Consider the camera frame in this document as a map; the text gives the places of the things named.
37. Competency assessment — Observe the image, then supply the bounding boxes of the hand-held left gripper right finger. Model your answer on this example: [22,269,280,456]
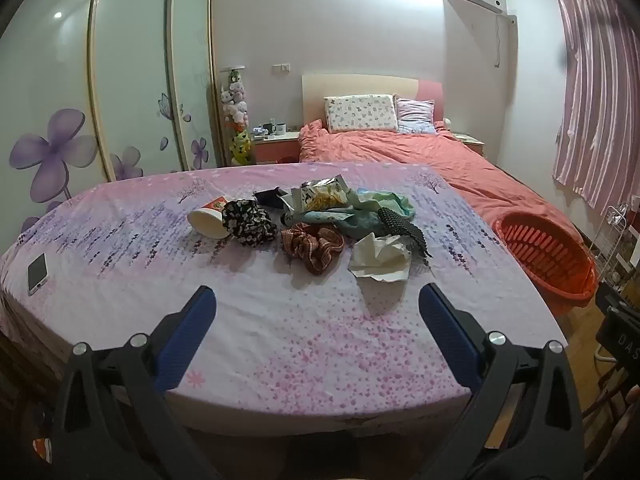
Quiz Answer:
[418,282,586,480]

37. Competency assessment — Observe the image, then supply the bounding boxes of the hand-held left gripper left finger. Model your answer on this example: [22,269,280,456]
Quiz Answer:
[50,285,236,480]

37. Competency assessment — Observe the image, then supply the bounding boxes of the orange plastic basket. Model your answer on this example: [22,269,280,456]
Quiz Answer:
[492,210,598,318]

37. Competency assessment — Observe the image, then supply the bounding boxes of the light green sock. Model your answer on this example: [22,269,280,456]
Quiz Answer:
[345,188,417,241]

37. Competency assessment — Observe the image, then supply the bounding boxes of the yellow snack packet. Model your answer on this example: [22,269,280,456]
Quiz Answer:
[298,174,351,212]

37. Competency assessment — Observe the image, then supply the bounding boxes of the crumpled white tissue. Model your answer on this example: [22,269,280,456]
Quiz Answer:
[348,232,411,283]

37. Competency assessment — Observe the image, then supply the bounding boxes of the pink floral printed tablecloth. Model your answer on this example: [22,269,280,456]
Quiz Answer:
[0,162,568,433]

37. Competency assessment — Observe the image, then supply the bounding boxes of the white red paper cup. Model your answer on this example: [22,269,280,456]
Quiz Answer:
[187,197,232,238]

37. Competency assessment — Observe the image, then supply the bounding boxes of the black dotted cloth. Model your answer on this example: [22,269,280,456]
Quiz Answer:
[376,205,433,261]

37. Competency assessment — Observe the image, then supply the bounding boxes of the black floral scrunchie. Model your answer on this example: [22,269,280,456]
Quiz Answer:
[221,199,278,247]

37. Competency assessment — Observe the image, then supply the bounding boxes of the brown plaid scrunchie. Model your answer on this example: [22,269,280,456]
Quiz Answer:
[280,222,346,276]

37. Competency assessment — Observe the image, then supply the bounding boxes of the white smartphone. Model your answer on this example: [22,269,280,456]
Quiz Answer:
[26,252,49,296]

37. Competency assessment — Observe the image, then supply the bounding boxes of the dark blue small packet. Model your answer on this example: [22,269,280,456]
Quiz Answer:
[252,186,291,209]

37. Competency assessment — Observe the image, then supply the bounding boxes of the floral hand cream tube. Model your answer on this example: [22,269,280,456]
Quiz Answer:
[282,208,361,226]

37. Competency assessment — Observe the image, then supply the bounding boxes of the bed with salmon duvet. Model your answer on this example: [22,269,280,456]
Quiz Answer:
[297,119,583,241]

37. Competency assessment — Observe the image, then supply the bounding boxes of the pink nightstand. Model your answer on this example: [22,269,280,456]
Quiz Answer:
[250,131,302,165]
[452,132,487,158]

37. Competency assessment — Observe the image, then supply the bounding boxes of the pink striped pillow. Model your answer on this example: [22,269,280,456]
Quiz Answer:
[394,95,437,136]

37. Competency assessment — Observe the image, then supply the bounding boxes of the clear tube of plush toys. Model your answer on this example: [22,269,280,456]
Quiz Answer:
[219,65,257,167]

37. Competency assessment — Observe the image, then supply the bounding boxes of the white floral pillow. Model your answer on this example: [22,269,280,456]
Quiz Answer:
[323,94,399,135]

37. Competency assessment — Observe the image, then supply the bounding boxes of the pink striped curtain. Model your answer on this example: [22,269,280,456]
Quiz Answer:
[551,0,640,216]

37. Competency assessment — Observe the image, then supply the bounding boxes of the flower printed sliding wardrobe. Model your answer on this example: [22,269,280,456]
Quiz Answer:
[0,0,226,241]

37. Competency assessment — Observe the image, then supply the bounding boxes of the beige pink headboard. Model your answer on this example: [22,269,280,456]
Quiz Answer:
[301,72,445,126]

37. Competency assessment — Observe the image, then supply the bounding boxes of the white wire rack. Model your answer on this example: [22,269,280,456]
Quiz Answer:
[587,202,631,281]

